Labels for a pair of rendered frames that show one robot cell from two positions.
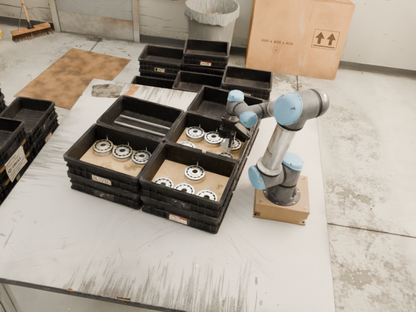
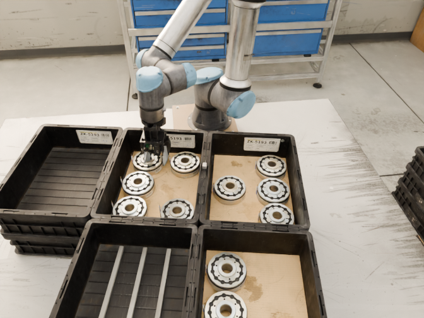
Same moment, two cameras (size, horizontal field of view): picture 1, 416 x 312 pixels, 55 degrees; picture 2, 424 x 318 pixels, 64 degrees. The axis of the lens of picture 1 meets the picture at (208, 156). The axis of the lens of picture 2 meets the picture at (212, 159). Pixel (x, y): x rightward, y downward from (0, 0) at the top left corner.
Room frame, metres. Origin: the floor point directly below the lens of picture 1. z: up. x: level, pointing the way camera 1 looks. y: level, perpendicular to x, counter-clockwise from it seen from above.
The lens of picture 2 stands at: (1.63, 0.77, 1.69)
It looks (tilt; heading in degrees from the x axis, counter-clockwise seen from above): 43 degrees down; 258
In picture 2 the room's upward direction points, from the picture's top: 1 degrees clockwise
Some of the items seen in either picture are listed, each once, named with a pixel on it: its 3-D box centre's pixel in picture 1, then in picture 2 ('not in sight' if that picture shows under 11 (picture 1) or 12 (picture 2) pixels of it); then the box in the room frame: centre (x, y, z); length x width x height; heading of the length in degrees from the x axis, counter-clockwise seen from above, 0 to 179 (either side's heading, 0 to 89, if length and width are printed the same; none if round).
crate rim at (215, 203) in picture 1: (190, 172); (252, 175); (1.35, 0.08, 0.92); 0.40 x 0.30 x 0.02; 75
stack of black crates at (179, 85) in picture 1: (197, 99); not in sight; (2.89, 0.13, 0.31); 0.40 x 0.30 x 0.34; 85
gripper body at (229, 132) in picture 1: (229, 127); (153, 134); (1.63, -0.10, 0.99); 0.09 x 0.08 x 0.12; 75
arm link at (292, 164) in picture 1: (288, 168); (209, 86); (1.39, -0.38, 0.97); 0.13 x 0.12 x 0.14; 120
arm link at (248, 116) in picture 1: (248, 114); (174, 76); (1.55, -0.17, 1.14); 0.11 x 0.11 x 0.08; 30
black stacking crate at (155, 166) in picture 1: (189, 179); (250, 186); (1.35, 0.08, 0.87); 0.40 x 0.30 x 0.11; 75
